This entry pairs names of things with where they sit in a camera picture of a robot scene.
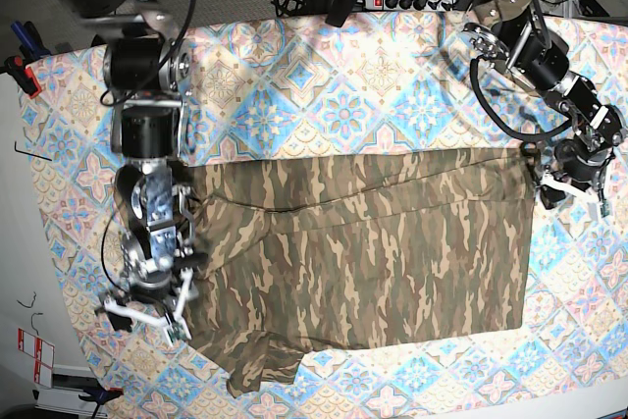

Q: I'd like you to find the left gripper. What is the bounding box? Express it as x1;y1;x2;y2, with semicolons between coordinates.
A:
539;138;614;218

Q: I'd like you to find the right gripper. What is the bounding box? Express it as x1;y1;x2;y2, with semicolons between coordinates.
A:
96;251;201;343

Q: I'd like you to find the camouflage T-shirt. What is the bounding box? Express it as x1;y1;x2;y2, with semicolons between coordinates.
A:
185;148;535;396

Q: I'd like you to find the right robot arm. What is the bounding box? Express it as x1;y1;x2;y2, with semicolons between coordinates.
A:
61;0;200;342

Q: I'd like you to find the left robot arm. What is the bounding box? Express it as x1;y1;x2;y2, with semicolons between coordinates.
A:
463;0;627;218

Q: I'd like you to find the blue orange bottom clamp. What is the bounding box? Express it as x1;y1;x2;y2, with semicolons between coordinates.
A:
78;387;124;405

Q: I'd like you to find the red white label sheet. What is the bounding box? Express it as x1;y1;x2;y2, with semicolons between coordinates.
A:
18;329;55;389

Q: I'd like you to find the black hex key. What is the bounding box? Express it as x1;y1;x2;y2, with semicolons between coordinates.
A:
13;140;53;163

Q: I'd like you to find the patterned tile tablecloth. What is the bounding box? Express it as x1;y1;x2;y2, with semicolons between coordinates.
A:
18;13;627;418

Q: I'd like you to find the red black clamp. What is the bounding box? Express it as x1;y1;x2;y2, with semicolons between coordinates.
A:
1;56;41;98

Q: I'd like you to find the white power strip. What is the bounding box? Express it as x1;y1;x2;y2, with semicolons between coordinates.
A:
362;0;459;12

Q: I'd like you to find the blue handled clamp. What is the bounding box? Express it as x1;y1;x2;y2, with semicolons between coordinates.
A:
11;21;51;62

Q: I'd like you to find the black mount post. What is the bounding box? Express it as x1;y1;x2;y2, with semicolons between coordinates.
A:
325;0;358;27

